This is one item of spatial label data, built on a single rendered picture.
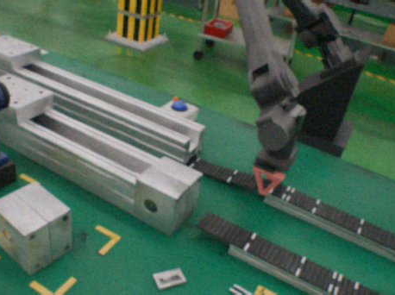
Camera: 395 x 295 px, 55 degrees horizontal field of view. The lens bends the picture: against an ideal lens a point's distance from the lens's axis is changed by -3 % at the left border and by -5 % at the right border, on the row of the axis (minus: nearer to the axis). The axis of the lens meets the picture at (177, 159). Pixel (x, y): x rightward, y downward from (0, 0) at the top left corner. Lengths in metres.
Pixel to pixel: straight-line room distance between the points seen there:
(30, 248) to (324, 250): 0.56
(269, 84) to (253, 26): 0.13
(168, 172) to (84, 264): 0.23
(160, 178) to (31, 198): 0.24
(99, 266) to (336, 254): 0.47
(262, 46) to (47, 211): 0.51
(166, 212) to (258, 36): 0.39
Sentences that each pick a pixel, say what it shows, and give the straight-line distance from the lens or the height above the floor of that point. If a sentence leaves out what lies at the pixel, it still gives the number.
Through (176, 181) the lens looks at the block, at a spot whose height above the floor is 0.87.
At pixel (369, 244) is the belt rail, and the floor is 0.79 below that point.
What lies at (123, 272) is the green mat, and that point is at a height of 0.78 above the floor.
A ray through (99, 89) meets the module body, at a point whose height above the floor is 0.86.
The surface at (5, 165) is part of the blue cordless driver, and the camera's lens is 0.86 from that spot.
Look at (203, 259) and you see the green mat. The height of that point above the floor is 0.78.
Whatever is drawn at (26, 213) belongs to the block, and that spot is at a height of 0.87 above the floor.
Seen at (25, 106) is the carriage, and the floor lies 0.90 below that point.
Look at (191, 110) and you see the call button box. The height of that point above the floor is 0.84.
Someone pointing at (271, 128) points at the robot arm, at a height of 1.00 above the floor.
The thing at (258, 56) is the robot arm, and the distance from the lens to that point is 0.81.
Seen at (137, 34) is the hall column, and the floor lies 0.12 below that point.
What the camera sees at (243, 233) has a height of 0.81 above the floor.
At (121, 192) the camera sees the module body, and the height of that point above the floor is 0.82.
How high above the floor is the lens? 1.33
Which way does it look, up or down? 34 degrees down
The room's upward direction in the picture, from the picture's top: 9 degrees clockwise
